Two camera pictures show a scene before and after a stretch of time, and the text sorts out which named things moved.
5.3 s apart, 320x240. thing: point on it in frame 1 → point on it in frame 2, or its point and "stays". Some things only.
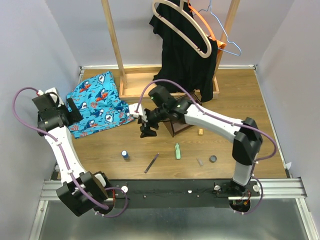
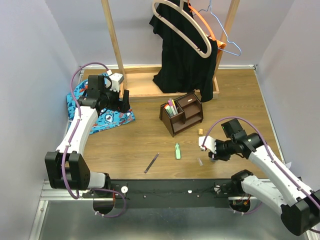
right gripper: (145, 129) → (218, 155)
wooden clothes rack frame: (135, 81) stays
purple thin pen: (151, 163) stays
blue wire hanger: (210, 7) stays
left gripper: (74, 115) → (122, 106)
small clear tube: (200, 161) stays
